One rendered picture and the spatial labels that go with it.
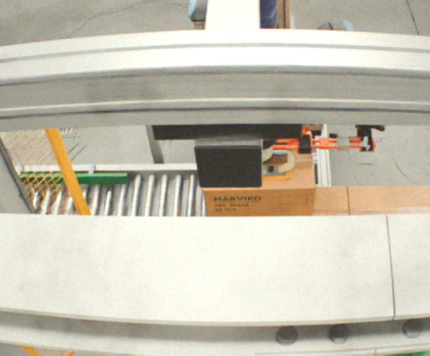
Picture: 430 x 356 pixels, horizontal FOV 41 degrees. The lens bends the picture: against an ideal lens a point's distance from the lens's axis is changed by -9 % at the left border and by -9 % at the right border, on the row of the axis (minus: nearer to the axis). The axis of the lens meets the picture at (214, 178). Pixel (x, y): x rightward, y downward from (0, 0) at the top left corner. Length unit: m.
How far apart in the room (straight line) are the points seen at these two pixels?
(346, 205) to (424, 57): 3.10
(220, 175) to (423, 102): 0.34
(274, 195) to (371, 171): 1.58
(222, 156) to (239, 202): 2.48
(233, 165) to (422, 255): 0.41
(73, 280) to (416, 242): 0.36
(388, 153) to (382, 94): 4.07
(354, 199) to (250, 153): 3.04
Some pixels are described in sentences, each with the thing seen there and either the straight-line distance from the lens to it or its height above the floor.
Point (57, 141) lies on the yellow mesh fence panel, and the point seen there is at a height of 1.77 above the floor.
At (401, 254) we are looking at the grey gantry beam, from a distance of 0.63.
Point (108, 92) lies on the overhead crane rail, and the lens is 0.87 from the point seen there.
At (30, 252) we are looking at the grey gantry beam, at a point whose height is 3.22.
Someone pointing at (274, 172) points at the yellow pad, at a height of 1.10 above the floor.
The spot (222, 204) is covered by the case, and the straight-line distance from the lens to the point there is 3.43.
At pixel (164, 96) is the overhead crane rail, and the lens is 0.86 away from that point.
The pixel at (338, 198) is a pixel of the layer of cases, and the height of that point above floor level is 0.54.
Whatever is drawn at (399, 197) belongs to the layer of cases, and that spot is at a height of 0.54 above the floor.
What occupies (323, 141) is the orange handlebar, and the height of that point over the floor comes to 1.22.
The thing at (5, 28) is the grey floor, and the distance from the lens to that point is 6.80.
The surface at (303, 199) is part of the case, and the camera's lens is 3.40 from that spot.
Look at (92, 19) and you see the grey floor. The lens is 6.41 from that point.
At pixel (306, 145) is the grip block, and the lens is 3.31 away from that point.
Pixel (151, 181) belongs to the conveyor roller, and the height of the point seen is 0.55.
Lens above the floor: 3.76
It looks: 53 degrees down
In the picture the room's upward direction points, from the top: 7 degrees counter-clockwise
